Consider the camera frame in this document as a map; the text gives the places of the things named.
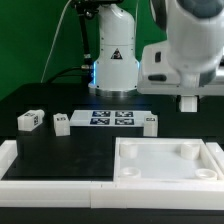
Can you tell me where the black cable bundle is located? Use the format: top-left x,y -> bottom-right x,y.
44,65 -> 94,84

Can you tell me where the white square tabletop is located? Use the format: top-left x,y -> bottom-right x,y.
113,138 -> 224,182

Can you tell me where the white cable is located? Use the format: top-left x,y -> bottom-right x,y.
40,0 -> 74,84

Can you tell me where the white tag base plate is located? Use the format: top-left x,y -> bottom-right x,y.
70,110 -> 151,127

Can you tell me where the white U-shaped fence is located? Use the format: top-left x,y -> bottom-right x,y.
0,140 -> 224,210

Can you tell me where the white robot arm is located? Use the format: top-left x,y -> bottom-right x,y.
89,0 -> 224,96

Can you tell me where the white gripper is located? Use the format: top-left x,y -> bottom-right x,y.
137,41 -> 224,96

